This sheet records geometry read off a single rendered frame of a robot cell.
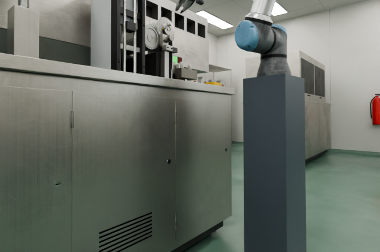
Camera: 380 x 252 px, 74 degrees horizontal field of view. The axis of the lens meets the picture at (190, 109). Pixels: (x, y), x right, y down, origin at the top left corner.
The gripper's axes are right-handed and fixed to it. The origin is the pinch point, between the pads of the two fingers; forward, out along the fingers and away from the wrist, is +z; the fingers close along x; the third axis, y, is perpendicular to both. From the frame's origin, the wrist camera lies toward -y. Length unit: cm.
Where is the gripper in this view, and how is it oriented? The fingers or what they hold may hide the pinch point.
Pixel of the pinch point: (180, 11)
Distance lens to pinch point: 157.1
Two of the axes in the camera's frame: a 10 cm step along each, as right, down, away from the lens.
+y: -4.9, -7.5, 4.5
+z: -5.7, 6.6, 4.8
